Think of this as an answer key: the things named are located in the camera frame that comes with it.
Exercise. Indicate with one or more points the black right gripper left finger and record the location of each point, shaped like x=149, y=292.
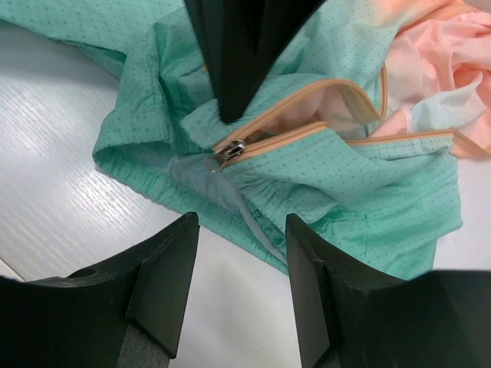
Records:
x=125, y=311

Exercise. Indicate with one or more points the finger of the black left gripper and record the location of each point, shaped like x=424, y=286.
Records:
x=241, y=40

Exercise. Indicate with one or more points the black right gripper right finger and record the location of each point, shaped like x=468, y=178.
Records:
x=348, y=314

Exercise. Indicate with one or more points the teal and orange jacket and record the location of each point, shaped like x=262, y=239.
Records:
x=357, y=128

